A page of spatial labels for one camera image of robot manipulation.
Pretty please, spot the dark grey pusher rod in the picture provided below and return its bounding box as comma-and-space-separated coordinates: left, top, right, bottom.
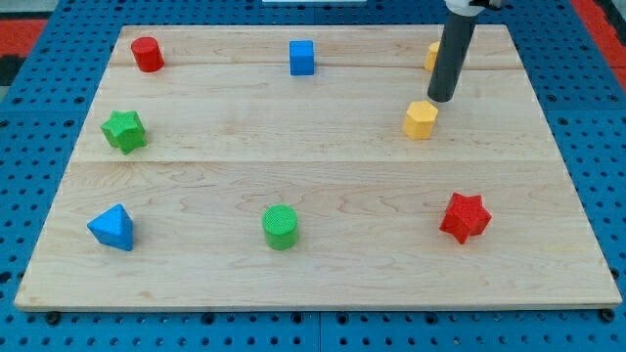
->
427, 12, 477, 103

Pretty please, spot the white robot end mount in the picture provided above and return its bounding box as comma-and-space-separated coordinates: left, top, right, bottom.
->
445, 0, 503, 17

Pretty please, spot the yellow hexagon block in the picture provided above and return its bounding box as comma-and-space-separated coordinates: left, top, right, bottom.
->
403, 101, 438, 140

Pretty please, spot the green cylinder block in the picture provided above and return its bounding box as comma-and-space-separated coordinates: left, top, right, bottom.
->
262, 204, 299, 250

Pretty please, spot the red star block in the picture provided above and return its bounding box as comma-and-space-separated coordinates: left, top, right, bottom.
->
439, 193, 492, 244

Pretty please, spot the green star block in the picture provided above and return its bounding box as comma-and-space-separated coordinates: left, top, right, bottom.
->
101, 110, 147, 154

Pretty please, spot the yellow block behind pusher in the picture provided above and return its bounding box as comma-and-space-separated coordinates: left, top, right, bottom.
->
424, 41, 440, 71

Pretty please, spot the blue cube block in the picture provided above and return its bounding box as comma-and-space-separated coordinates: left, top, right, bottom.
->
289, 40, 315, 76

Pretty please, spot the wooden board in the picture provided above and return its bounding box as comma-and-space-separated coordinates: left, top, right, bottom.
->
15, 24, 622, 312

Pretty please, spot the red cylinder block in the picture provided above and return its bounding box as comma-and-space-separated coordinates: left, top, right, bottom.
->
131, 36, 164, 72

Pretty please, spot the blue triangle block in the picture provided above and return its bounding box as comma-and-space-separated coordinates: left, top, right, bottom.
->
87, 204, 134, 251

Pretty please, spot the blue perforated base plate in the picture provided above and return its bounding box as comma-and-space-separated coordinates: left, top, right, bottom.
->
1, 0, 625, 351

